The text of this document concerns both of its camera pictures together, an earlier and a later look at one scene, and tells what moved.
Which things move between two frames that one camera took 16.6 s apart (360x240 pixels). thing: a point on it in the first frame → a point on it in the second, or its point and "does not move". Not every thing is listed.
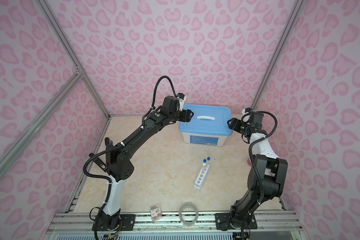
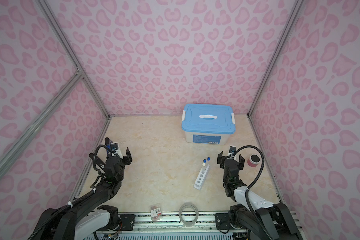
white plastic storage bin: x=203 y=140 does not move
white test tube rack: x=200 y=177 does not move
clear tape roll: x=186 y=223 does not move
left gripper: x=186 y=116 → x=128 y=154
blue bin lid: x=207 y=119 does not move
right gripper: x=235 y=121 → x=222 y=160
